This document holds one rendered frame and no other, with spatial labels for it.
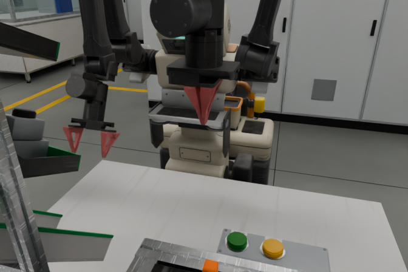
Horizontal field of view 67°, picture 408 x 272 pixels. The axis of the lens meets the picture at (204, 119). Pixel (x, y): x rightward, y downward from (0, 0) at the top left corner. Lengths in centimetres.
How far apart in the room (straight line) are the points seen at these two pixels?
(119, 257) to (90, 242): 24
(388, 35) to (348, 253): 275
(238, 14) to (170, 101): 232
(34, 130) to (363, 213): 82
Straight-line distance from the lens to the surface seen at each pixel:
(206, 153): 115
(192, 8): 37
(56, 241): 51
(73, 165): 48
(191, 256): 65
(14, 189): 39
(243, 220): 87
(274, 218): 89
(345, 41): 334
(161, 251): 66
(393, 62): 347
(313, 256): 67
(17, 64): 557
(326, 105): 349
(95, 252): 59
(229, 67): 46
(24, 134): 49
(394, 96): 357
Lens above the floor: 144
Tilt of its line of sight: 24 degrees down
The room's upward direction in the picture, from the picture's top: straight up
